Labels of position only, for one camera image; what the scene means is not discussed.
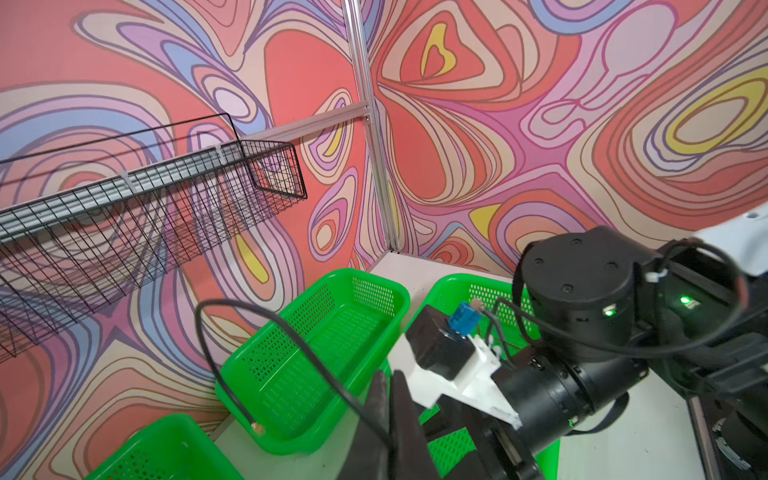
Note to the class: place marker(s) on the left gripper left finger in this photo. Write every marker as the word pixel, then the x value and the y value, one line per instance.
pixel 368 457

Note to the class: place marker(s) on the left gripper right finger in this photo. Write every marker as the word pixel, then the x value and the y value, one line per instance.
pixel 409 456

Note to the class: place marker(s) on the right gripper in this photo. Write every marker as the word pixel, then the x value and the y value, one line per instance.
pixel 465 443

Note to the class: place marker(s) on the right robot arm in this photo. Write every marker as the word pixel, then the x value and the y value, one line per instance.
pixel 586 317

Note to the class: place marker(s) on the front green basket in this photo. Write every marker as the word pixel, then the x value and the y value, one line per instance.
pixel 473 387

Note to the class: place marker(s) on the left green basket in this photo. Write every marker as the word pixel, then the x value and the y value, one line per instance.
pixel 172 447

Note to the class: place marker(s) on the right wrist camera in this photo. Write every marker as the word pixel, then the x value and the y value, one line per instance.
pixel 441 344

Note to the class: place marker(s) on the rear black wire basket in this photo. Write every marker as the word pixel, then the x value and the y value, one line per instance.
pixel 67 255

